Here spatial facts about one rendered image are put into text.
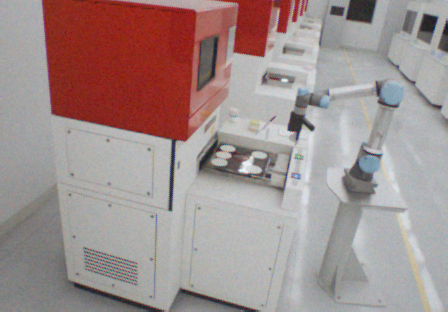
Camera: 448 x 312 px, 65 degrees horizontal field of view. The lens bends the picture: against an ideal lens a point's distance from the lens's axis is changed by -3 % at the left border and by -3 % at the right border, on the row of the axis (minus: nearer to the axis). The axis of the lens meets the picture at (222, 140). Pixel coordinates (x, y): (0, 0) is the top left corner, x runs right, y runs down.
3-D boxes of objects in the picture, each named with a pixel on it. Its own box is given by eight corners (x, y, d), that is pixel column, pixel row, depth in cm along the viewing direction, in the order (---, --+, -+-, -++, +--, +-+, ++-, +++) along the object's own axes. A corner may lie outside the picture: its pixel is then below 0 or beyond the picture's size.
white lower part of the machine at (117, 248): (67, 289, 234) (55, 182, 201) (127, 219, 307) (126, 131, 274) (167, 321, 220) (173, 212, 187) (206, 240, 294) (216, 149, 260)
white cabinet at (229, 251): (178, 297, 238) (185, 193, 205) (217, 216, 324) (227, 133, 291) (274, 324, 226) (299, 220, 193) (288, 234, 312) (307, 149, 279)
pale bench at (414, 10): (394, 67, 1124) (412, 1, 1043) (385, 58, 1285) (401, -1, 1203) (429, 73, 1103) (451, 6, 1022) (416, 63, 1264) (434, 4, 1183)
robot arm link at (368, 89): (398, 74, 208) (314, 86, 226) (400, 77, 198) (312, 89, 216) (400, 93, 211) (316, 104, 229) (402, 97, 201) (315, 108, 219)
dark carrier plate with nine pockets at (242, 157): (206, 165, 221) (206, 164, 221) (221, 143, 252) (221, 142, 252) (261, 177, 215) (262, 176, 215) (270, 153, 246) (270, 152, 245)
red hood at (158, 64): (50, 114, 184) (40, -9, 160) (127, 79, 257) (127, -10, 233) (187, 142, 170) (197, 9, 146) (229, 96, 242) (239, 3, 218)
